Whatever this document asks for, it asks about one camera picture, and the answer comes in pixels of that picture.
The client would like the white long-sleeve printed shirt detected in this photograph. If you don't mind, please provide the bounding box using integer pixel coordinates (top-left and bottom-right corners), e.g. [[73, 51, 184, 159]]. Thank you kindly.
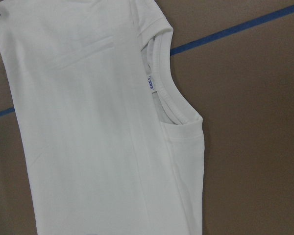
[[0, 0, 204, 235]]

